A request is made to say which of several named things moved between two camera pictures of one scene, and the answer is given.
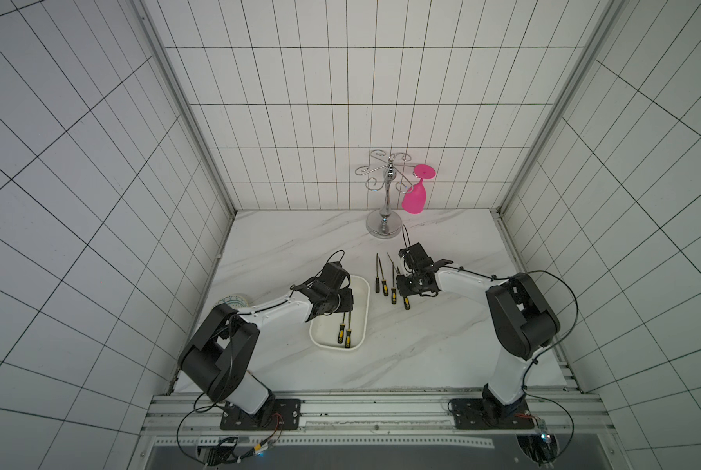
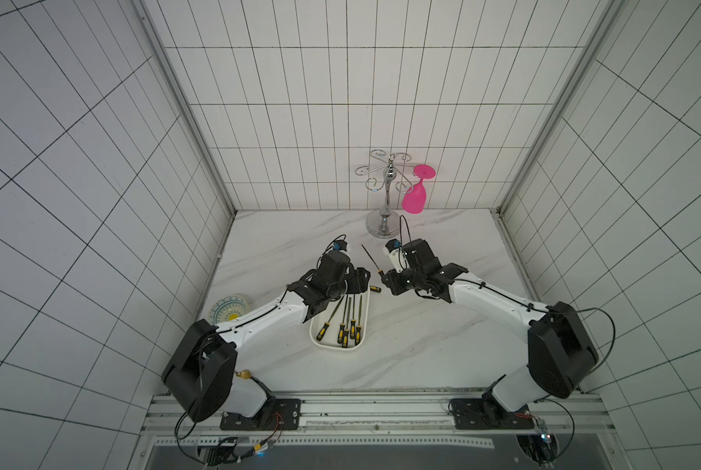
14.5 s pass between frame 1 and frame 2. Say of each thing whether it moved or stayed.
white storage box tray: stayed
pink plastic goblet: stayed
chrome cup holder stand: stayed
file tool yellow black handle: moved
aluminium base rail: stayed
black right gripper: stayed
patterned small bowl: stayed
